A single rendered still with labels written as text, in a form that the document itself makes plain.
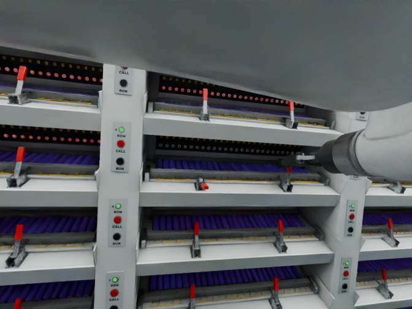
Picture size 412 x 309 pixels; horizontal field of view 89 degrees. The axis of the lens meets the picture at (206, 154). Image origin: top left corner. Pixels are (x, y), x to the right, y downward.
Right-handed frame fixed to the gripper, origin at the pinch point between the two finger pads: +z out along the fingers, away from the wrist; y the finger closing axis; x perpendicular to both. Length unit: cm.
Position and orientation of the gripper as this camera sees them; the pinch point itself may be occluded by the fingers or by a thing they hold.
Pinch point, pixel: (288, 162)
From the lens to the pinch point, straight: 67.7
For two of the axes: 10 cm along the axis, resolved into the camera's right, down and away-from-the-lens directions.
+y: 9.8, 0.5, 2.1
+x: 0.2, -9.9, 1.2
